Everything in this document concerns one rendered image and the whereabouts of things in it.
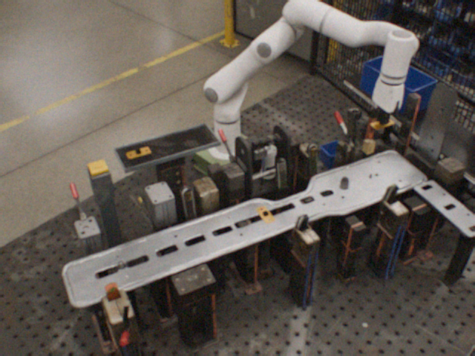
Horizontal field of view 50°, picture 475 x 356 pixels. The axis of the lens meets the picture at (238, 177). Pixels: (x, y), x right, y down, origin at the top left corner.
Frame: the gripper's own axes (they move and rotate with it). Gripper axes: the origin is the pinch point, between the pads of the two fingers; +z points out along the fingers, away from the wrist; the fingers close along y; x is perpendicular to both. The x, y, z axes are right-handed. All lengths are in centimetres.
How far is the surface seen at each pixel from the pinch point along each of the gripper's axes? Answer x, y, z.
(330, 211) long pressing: -24.6, 8.6, 27.7
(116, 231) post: -94, -31, 43
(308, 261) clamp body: -42, 22, 32
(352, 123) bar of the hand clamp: -0.8, -14.7, 11.1
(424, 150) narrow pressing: 26.6, -0.2, 23.6
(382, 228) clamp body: -8.1, 19.4, 34.6
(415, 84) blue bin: 52, -36, 19
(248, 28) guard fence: 100, -290, 103
